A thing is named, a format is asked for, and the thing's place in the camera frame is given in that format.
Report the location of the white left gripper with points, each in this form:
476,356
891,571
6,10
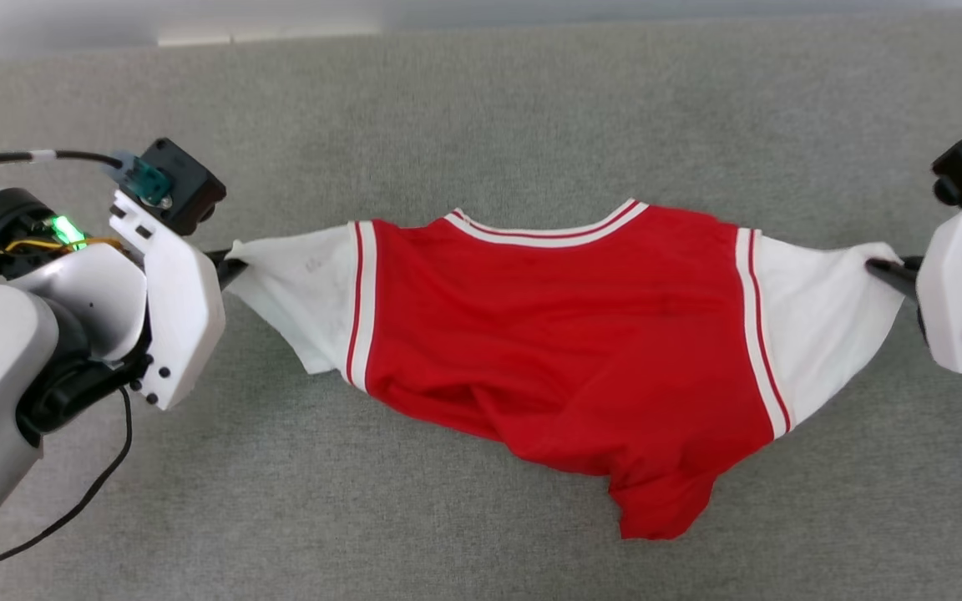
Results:
184,309

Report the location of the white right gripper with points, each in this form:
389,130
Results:
957,284

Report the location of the red and white jersey shirt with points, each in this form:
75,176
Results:
564,334

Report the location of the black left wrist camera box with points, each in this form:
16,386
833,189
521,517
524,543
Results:
189,188

